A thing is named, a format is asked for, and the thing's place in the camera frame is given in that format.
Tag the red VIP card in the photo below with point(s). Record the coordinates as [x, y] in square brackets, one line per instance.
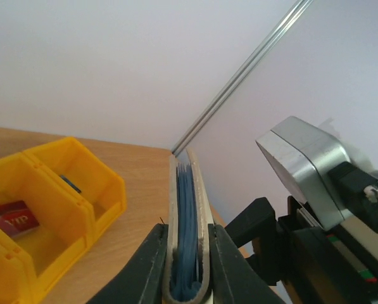
[16, 218]

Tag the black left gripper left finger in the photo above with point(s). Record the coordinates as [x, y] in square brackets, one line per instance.
[141, 279]

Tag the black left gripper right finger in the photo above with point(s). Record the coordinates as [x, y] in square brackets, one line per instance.
[232, 278]

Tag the yellow plastic bin row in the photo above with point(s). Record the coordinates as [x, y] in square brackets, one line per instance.
[70, 222]

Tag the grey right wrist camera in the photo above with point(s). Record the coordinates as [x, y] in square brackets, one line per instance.
[325, 175]

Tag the blue card in bin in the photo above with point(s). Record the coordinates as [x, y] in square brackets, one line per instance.
[70, 183]

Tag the right rear aluminium frame post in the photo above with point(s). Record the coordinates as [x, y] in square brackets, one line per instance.
[240, 75]

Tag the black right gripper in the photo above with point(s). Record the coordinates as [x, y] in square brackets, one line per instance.
[314, 265]

